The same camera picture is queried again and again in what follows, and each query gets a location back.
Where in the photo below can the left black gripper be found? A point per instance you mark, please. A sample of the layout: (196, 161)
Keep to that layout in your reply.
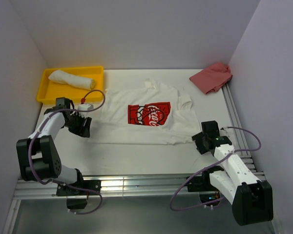
(83, 131)

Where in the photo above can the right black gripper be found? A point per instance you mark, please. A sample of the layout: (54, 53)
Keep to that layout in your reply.
(201, 148)

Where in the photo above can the white printed t-shirt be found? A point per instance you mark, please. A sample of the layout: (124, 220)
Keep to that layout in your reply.
(157, 114)

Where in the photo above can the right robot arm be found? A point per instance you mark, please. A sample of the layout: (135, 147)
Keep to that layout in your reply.
(251, 198)

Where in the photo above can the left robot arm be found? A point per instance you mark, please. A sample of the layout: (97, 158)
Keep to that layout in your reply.
(37, 155)

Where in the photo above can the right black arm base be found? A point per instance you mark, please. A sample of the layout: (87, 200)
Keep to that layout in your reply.
(206, 191)

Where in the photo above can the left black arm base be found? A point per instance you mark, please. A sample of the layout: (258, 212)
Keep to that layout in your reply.
(77, 200)

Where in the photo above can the yellow plastic tray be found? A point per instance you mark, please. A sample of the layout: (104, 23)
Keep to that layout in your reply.
(48, 90)

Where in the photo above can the rolled white t-shirt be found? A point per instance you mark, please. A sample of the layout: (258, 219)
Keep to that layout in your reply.
(62, 77)

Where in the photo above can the pink folded t-shirt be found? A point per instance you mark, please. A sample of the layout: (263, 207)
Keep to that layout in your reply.
(212, 78)

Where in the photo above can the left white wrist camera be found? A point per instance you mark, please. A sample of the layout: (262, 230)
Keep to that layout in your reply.
(83, 109)

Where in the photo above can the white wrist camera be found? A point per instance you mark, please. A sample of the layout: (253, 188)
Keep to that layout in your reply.
(226, 131)
(83, 109)

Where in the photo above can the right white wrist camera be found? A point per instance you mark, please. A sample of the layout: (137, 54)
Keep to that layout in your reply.
(226, 131)

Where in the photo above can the aluminium right side rail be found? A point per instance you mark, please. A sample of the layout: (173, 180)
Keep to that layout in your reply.
(239, 135)

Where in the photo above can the aluminium front rail frame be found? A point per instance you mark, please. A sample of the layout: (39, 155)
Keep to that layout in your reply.
(135, 204)

